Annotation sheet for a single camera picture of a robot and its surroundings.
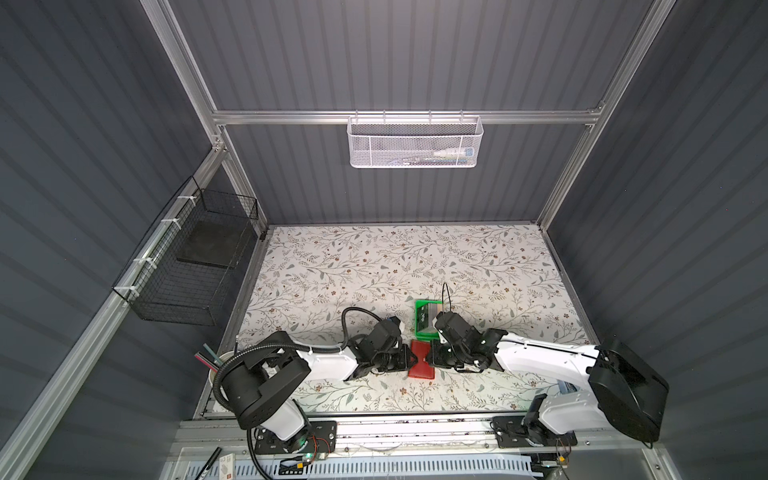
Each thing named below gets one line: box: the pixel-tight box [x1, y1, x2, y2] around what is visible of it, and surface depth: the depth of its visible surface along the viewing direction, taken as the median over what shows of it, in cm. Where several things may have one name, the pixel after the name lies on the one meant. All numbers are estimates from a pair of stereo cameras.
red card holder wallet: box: [408, 340, 435, 379], surface depth 85 cm
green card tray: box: [414, 299, 443, 342], surface depth 95 cm
